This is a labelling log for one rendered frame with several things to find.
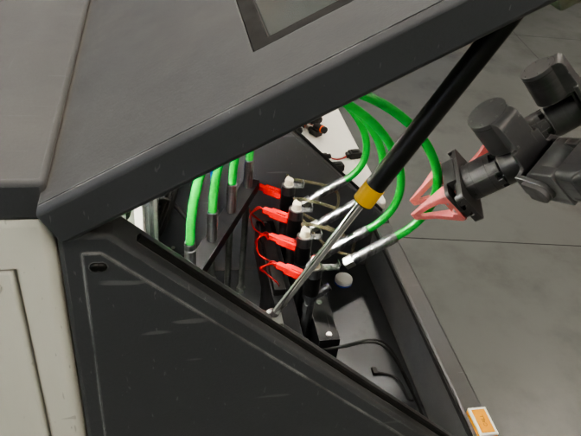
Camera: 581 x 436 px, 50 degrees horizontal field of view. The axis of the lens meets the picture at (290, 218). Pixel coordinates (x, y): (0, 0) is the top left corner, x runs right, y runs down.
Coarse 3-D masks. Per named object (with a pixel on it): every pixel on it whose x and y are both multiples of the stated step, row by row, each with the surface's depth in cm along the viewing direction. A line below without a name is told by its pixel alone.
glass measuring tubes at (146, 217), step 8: (136, 208) 90; (144, 208) 92; (152, 208) 91; (136, 216) 90; (144, 216) 93; (152, 216) 92; (136, 224) 91; (144, 224) 101; (152, 224) 93; (152, 232) 94
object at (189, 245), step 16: (368, 96) 84; (400, 112) 86; (432, 160) 92; (432, 176) 95; (192, 192) 88; (432, 192) 96; (192, 208) 90; (432, 208) 98; (192, 224) 91; (416, 224) 99; (192, 240) 93
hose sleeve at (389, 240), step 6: (390, 234) 100; (378, 240) 101; (384, 240) 100; (390, 240) 100; (396, 240) 100; (372, 246) 101; (378, 246) 100; (384, 246) 100; (360, 252) 101; (366, 252) 101; (372, 252) 101; (378, 252) 101; (354, 258) 101; (360, 258) 101; (366, 258) 101
